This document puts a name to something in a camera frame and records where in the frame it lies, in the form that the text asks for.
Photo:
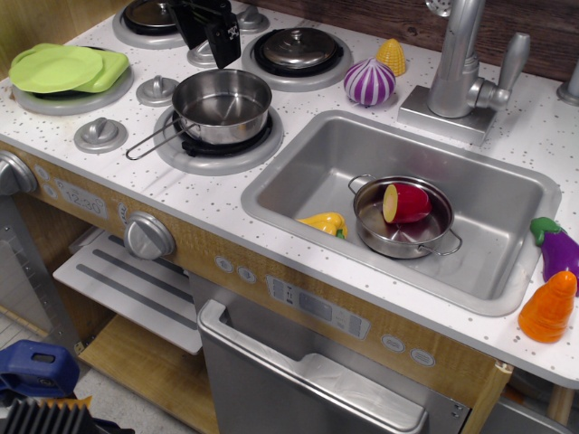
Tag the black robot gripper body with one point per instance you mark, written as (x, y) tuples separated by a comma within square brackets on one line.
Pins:
[(210, 9)]

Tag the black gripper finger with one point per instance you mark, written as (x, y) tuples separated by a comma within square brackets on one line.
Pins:
[(192, 28), (223, 35)]

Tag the steel saucepan with wire handle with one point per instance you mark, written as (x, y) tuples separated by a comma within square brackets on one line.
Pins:
[(218, 107)]

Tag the back left stove burner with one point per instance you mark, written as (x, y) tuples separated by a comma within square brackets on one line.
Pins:
[(145, 37)]

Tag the stove burner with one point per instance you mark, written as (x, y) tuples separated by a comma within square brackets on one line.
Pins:
[(145, 37), (73, 102), (283, 79), (188, 154)]

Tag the back right stove burner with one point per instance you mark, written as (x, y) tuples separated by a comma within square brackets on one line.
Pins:
[(283, 79)]

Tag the front right stove burner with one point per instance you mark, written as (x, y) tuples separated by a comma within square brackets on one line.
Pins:
[(188, 154)]

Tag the front left stove burner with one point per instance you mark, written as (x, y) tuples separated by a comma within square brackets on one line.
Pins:
[(73, 102)]

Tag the grey stovetop knob centre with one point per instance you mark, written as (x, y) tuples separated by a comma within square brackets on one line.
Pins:
[(202, 56)]

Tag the grey stovetop knob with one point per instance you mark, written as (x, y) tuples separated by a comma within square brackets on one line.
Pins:
[(252, 21), (157, 92), (202, 56), (101, 135)]

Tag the grey stovetop knob back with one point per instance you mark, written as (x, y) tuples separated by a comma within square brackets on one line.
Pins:
[(252, 21)]

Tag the steel pot lid left burner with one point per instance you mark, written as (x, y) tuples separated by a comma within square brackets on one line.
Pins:
[(149, 13)]

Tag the steel pot lid burner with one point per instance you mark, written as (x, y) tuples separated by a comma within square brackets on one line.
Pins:
[(149, 13), (299, 48)]

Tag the grey stovetop knob middle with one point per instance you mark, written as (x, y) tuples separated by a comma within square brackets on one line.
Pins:
[(157, 92)]

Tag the steel pot lid right burner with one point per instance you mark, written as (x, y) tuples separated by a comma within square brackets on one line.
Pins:
[(299, 48)]

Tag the square green plastic plate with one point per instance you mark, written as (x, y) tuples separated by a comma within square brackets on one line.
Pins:
[(114, 64)]

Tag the grey stovetop knob front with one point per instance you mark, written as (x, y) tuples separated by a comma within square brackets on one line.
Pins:
[(101, 135)]

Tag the round green plastic plate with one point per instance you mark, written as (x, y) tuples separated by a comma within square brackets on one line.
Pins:
[(55, 69)]

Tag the purple white toy onion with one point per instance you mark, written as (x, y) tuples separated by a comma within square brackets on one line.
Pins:
[(369, 82)]

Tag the yellow toy corn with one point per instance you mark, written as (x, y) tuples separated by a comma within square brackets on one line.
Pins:
[(391, 55)]

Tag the large grey oven knob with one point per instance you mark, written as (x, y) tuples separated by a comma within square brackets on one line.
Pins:
[(146, 237)]

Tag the yellow toy bell pepper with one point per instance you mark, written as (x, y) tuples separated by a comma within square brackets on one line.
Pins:
[(332, 223)]

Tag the grey oven knob left edge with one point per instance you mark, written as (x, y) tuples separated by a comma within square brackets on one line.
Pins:
[(16, 176)]

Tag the silver toy faucet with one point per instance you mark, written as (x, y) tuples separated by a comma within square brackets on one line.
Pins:
[(460, 104)]

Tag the red toy apple half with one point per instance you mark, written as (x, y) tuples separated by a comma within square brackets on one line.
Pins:
[(405, 203)]

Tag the white oven rack shelf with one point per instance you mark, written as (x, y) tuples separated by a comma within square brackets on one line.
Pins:
[(153, 294)]

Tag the grey oven door left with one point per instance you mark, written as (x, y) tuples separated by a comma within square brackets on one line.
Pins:
[(31, 308)]

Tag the grey sink basin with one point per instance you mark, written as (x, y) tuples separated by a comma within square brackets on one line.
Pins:
[(493, 204)]

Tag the silver dishwasher door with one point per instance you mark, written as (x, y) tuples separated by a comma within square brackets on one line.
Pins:
[(281, 377)]

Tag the grey fixture right edge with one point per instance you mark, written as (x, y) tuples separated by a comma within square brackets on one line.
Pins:
[(568, 91)]

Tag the blue clamp tool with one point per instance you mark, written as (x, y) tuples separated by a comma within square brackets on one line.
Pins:
[(36, 369)]

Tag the purple toy eggplant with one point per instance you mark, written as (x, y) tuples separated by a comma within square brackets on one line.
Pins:
[(559, 250)]

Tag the black ribbed heat sink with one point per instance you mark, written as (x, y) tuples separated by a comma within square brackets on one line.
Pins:
[(29, 417)]

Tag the orange toy carrot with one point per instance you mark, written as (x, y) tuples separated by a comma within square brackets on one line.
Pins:
[(545, 316)]

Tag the small steel two-handled pot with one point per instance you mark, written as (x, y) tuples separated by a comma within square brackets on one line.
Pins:
[(431, 235)]

